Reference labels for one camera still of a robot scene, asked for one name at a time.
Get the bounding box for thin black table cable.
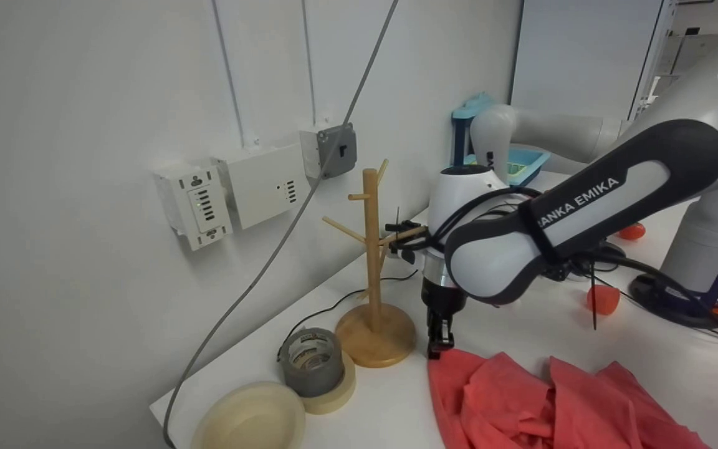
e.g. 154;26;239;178
284;258;423;334

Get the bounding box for cream tape roll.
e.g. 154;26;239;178
299;357;358;415

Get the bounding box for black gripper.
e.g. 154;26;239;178
418;277;466;362

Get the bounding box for small orange object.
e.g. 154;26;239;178
615;218;651;243

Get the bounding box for grey tape roll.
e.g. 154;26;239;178
274;323;347;398

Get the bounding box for grey hanging cable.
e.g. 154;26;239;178
160;0;404;447

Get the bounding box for grey junction box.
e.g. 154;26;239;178
297;119;358;182

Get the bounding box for red sweatshirt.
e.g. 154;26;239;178
423;347;710;449

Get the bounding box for white wall box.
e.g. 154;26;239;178
211;142;312;232

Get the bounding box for white wall conduit pipe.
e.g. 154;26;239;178
208;0;250;151
297;0;322;131

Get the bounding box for wooden mug tree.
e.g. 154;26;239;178
320;157;421;369

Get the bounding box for cream bowl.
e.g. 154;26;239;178
191;378;307;449

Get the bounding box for black plug adapter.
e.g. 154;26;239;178
385;216;433;256

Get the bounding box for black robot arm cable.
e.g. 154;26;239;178
433;185;718;351

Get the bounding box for orange ball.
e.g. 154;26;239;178
584;281;624;318

